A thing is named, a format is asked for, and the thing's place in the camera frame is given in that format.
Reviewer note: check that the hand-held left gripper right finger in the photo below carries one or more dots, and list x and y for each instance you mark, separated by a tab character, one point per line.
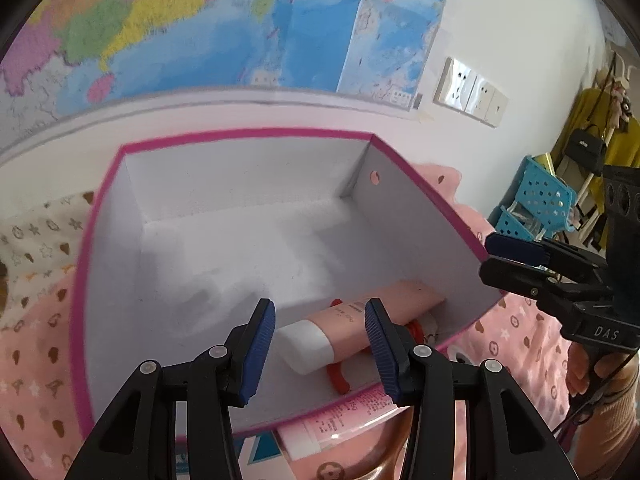
380	355

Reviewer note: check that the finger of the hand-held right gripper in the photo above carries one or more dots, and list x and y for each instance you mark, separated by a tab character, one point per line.
520	277
510	246

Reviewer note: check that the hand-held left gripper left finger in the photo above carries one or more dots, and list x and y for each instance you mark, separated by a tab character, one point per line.
257	355

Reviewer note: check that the pink tube with white cap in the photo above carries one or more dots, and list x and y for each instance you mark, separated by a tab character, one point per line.
340	320

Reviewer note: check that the pink printed tube white cap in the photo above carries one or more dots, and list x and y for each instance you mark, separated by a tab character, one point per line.
300	435

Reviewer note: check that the pink cardboard box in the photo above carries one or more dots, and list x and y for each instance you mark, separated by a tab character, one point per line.
225	240

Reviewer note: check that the person's right forearm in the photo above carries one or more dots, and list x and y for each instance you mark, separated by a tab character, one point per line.
615	440

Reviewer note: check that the person's right hand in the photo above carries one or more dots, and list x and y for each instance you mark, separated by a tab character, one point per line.
580	367

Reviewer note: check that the clear plastic container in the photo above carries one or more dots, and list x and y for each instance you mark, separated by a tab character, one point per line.
525	215

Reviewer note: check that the red plastic clip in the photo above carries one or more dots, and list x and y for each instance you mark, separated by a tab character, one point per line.
340	380

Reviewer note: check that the blue perforated plastic basket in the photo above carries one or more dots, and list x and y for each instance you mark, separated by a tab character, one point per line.
542	195

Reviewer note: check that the yellow garment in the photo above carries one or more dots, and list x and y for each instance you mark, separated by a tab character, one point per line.
622	145

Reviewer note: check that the black handbag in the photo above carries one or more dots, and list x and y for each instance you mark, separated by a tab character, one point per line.
585	147

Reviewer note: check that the blue and white card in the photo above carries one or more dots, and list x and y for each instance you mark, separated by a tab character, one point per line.
265	455

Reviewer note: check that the pink printed blanket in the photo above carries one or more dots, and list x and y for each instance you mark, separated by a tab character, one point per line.
30	340

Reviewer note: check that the white wall socket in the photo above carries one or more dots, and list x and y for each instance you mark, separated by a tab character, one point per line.
481	97
497	107
452	82

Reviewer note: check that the colourful wall map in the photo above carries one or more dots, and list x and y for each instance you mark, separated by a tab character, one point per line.
150	35

